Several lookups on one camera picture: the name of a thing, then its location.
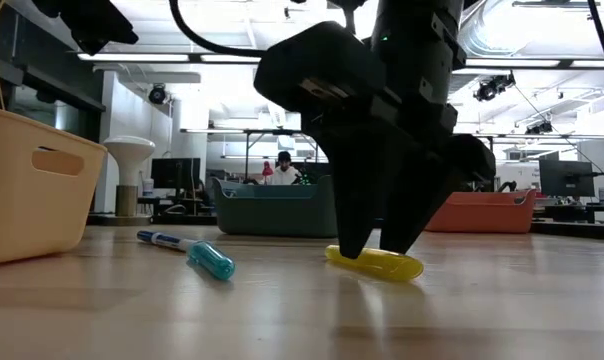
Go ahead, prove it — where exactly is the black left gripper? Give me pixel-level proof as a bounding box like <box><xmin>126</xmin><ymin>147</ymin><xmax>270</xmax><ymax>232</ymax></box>
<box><xmin>31</xmin><ymin>0</ymin><xmax>139</xmax><ymax>55</ymax></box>

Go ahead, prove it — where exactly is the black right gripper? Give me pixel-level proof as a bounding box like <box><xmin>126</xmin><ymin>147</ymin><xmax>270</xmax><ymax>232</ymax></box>
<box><xmin>301</xmin><ymin>94</ymin><xmax>498</xmax><ymax>260</ymax></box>

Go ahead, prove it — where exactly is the yellow translucent highlighter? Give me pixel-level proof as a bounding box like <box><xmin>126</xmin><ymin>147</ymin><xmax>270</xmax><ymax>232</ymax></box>
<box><xmin>324</xmin><ymin>244</ymin><xmax>425</xmax><ymax>283</ymax></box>

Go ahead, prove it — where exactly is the teal translucent highlighter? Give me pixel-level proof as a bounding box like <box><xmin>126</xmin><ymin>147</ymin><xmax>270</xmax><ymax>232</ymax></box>
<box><xmin>186</xmin><ymin>240</ymin><xmax>237</xmax><ymax>282</ymax></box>

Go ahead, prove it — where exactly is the long ceiling light bar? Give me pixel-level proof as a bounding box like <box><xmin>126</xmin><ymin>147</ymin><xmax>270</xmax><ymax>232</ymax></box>
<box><xmin>76</xmin><ymin>51</ymin><xmax>604</xmax><ymax>70</ymax></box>

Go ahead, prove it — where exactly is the person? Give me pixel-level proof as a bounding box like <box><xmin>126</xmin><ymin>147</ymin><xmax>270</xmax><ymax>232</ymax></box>
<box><xmin>269</xmin><ymin>151</ymin><xmax>303</xmax><ymax>186</ymax></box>

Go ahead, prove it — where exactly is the orange plastic basket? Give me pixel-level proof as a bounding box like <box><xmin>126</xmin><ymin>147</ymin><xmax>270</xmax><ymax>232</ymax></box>
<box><xmin>424</xmin><ymin>188</ymin><xmax>537</xmax><ymax>235</ymax></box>

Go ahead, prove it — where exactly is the dark teal plastic basket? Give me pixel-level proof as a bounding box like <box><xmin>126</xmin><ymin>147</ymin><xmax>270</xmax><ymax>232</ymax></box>
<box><xmin>211</xmin><ymin>174</ymin><xmax>339</xmax><ymax>239</ymax></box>

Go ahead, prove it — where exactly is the white mushroom-shaped lamp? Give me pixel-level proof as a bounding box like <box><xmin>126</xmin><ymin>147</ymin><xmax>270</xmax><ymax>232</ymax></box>
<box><xmin>103</xmin><ymin>135</ymin><xmax>156</xmax><ymax>217</ymax></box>

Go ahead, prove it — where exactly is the black computer monitor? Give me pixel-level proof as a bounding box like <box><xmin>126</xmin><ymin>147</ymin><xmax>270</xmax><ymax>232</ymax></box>
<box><xmin>538</xmin><ymin>159</ymin><xmax>596</xmax><ymax>198</ymax></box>
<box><xmin>150</xmin><ymin>157</ymin><xmax>202</xmax><ymax>190</ymax></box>

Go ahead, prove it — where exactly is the yellow plastic basket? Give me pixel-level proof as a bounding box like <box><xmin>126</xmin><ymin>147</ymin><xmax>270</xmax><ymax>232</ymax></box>
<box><xmin>0</xmin><ymin>104</ymin><xmax>108</xmax><ymax>267</ymax></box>

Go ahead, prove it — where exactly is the blue whiteboard marker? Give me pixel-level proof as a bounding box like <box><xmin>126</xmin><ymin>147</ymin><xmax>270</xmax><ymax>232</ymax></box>
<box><xmin>136</xmin><ymin>229</ymin><xmax>198</xmax><ymax>254</ymax></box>

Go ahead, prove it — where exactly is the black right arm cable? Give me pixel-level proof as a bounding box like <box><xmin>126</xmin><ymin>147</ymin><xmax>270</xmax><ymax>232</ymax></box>
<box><xmin>168</xmin><ymin>0</ymin><xmax>268</xmax><ymax>59</ymax></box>

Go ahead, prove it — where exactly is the black ceiling camera cluster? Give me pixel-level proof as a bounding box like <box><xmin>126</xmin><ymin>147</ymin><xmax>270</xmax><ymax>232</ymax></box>
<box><xmin>472</xmin><ymin>72</ymin><xmax>517</xmax><ymax>104</ymax></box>

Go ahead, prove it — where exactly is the black aluminium table frame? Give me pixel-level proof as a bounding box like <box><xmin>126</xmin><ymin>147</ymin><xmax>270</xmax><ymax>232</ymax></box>
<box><xmin>81</xmin><ymin>213</ymin><xmax>604</xmax><ymax>239</ymax></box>

